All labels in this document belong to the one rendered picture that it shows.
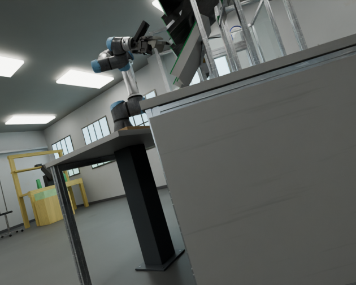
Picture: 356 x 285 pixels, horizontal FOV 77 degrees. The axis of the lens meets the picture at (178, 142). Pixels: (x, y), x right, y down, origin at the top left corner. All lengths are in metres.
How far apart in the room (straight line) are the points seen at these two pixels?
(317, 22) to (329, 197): 4.32
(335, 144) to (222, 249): 0.46
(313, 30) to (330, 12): 0.33
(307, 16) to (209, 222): 4.58
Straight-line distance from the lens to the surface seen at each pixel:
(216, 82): 0.73
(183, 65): 1.03
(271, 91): 0.76
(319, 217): 0.81
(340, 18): 4.96
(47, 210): 6.67
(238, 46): 2.81
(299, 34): 2.49
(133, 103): 1.68
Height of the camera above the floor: 0.65
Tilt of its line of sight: 4 degrees up
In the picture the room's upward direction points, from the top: 17 degrees counter-clockwise
